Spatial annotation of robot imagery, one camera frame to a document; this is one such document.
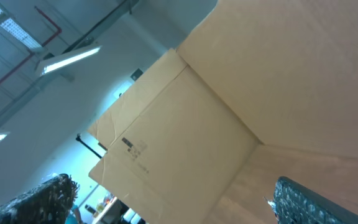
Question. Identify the cardboard box wall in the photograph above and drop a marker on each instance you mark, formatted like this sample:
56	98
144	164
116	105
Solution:
258	90

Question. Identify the red ceiling pipe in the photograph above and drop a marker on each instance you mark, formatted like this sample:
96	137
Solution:
16	61

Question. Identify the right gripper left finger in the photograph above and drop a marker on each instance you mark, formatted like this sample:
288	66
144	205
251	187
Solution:
49	202

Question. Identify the ceiling grid light panel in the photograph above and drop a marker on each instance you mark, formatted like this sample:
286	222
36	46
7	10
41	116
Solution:
12	27

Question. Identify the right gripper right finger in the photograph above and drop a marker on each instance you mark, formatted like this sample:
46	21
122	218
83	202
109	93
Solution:
293	203

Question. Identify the ceiling fluorescent light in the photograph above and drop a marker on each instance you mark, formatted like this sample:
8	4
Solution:
55	63

